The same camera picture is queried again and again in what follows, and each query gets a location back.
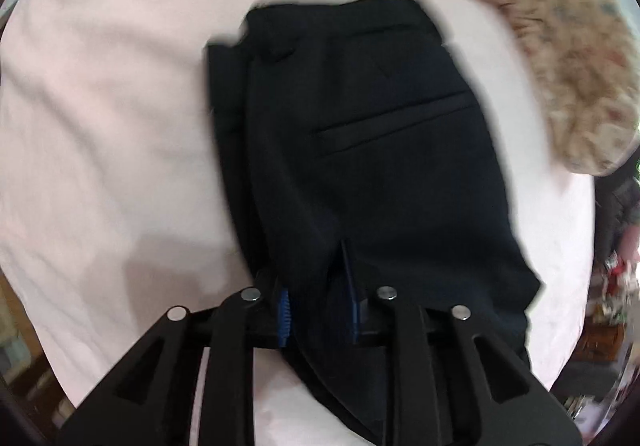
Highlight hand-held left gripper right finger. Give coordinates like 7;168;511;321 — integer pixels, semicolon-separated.
341;240;584;446

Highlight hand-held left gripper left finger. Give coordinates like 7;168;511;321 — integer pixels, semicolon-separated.
56;287;292;446

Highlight black pants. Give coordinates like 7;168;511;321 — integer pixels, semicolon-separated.
205;0;543;446

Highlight pink bed sheet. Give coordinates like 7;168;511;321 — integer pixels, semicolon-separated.
0;0;599;446

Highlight brown floral pillow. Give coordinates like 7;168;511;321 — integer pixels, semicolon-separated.
509;0;640;175

